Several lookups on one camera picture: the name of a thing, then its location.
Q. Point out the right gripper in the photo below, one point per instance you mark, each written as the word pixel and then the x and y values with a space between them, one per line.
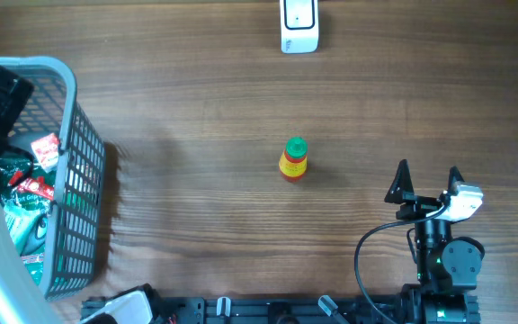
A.
pixel 418 205

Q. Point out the red yellow sauce bottle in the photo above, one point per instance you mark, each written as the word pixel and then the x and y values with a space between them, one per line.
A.
pixel 293 163

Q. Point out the small red white snack packet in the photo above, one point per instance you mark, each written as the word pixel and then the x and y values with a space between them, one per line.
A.
pixel 46 152

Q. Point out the red stick sachet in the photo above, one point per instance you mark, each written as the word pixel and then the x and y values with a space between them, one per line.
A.
pixel 33 186

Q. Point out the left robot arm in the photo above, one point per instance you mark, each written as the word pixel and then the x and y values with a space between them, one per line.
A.
pixel 21 300

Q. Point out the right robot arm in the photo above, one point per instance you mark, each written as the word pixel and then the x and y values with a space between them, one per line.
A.
pixel 447 267

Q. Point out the white barcode scanner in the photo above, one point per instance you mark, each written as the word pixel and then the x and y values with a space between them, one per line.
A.
pixel 299 26

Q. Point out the grey plastic shopping basket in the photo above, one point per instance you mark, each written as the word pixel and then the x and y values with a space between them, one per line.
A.
pixel 70 249

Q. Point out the green 3M gloves package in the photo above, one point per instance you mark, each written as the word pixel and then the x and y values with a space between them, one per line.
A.
pixel 25 213

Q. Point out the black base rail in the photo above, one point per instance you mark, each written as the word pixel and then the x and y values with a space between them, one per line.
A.
pixel 286 310

